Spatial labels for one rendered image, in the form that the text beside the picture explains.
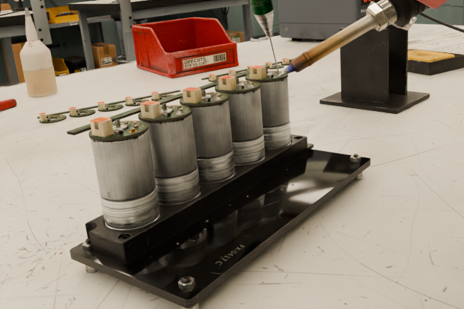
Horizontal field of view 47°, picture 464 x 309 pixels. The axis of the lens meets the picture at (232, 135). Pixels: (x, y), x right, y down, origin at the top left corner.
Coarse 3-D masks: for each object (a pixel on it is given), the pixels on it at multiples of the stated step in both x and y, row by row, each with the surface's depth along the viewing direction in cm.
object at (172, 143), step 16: (160, 128) 23; (176, 128) 24; (192, 128) 24; (160, 144) 24; (176, 144) 24; (192, 144) 24; (160, 160) 24; (176, 160) 24; (192, 160) 25; (160, 176) 24; (176, 176) 24; (192, 176) 25; (160, 192) 24; (176, 192) 24; (192, 192) 25
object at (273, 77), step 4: (272, 72) 31; (276, 72) 31; (280, 72) 31; (248, 76) 31; (268, 76) 30; (272, 76) 30; (276, 76) 30; (284, 76) 30; (248, 80) 30; (252, 80) 30; (256, 80) 30; (260, 80) 30; (264, 80) 30; (268, 80) 29; (272, 80) 30; (276, 80) 30
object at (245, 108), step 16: (240, 96) 28; (256, 96) 28; (240, 112) 28; (256, 112) 28; (240, 128) 28; (256, 128) 28; (240, 144) 28; (256, 144) 29; (240, 160) 29; (256, 160) 29
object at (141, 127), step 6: (132, 126) 23; (138, 126) 22; (144, 126) 22; (90, 132) 22; (114, 132) 22; (120, 132) 22; (126, 132) 22; (132, 132) 22; (138, 132) 22; (90, 138) 22; (96, 138) 21; (102, 138) 21; (108, 138) 21; (114, 138) 21; (120, 138) 21; (126, 138) 21
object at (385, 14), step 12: (384, 0) 29; (372, 12) 29; (384, 12) 29; (396, 12) 29; (360, 24) 29; (372, 24) 30; (384, 24) 29; (336, 36) 30; (348, 36) 30; (312, 48) 30; (324, 48) 30; (336, 48) 30; (300, 60) 30; (312, 60) 30
